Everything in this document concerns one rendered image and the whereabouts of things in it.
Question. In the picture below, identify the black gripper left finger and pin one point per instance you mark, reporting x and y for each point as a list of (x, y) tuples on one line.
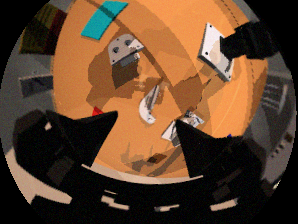
[(86, 136)]

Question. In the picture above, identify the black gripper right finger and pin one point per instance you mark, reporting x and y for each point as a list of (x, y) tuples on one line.
[(200, 149)]

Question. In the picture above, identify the teal flat rectangular plate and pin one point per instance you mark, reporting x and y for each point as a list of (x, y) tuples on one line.
[(101, 19)]

